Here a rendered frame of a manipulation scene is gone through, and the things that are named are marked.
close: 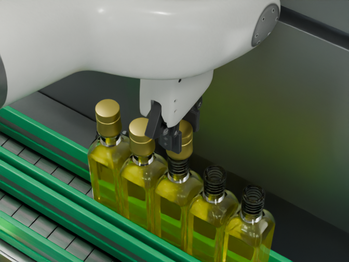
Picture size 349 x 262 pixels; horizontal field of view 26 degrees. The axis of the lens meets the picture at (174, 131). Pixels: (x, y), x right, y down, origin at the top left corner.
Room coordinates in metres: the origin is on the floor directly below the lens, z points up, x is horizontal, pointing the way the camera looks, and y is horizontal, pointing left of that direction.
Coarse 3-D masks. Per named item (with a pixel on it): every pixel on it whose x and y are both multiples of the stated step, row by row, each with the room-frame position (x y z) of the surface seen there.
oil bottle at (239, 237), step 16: (240, 208) 0.57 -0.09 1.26; (240, 224) 0.54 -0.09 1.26; (256, 224) 0.54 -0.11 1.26; (272, 224) 0.55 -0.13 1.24; (224, 240) 0.54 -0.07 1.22; (240, 240) 0.53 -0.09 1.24; (256, 240) 0.52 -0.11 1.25; (224, 256) 0.54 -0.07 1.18; (240, 256) 0.53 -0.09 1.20; (256, 256) 0.52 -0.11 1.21
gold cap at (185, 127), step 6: (180, 126) 0.62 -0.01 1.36; (186, 126) 0.62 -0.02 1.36; (186, 132) 0.61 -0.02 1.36; (192, 132) 0.62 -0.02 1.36; (186, 138) 0.60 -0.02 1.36; (192, 138) 0.62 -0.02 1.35; (186, 144) 0.61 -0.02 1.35; (186, 150) 0.61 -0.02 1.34; (192, 150) 0.61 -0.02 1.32; (174, 156) 0.60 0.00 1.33; (180, 156) 0.60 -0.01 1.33; (186, 156) 0.60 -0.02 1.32
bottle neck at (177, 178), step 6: (168, 156) 0.62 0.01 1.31; (168, 162) 0.62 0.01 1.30; (174, 162) 0.61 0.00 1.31; (180, 162) 0.61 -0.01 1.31; (186, 162) 0.61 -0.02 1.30; (168, 168) 0.61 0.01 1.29; (174, 168) 0.61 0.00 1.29; (180, 168) 0.61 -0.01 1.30; (186, 168) 0.61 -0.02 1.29; (168, 174) 0.62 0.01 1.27; (174, 174) 0.61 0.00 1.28; (180, 174) 0.61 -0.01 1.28; (186, 174) 0.61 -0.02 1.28; (174, 180) 0.61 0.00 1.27; (180, 180) 0.61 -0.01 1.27
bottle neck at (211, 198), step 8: (208, 168) 0.59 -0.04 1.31; (216, 168) 0.60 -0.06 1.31; (208, 176) 0.58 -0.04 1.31; (216, 176) 0.60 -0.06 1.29; (224, 176) 0.58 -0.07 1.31; (208, 184) 0.58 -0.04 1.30; (216, 184) 0.57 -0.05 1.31; (224, 184) 0.58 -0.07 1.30; (208, 192) 0.57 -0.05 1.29; (216, 192) 0.57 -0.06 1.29; (208, 200) 0.58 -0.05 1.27; (216, 200) 0.57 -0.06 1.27
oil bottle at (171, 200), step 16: (160, 176) 0.62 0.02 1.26; (192, 176) 0.62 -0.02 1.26; (160, 192) 0.60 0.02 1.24; (176, 192) 0.60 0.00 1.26; (192, 192) 0.60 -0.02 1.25; (160, 208) 0.60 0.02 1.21; (176, 208) 0.59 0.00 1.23; (160, 224) 0.60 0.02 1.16; (176, 224) 0.59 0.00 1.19; (176, 240) 0.59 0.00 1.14
